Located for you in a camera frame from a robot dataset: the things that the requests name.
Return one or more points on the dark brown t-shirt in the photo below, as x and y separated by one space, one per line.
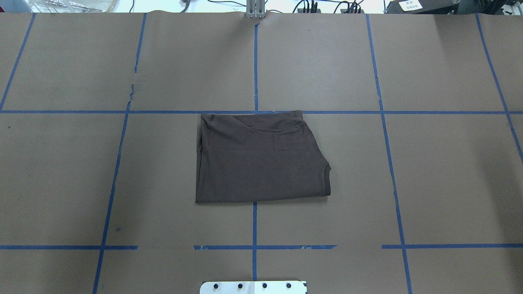
256 158

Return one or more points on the orange black power strip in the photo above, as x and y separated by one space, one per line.
329 6

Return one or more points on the clear plastic bag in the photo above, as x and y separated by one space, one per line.
72 6

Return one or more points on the aluminium frame post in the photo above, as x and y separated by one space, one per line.
255 9

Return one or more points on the white camera mast pedestal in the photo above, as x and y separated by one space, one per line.
254 287

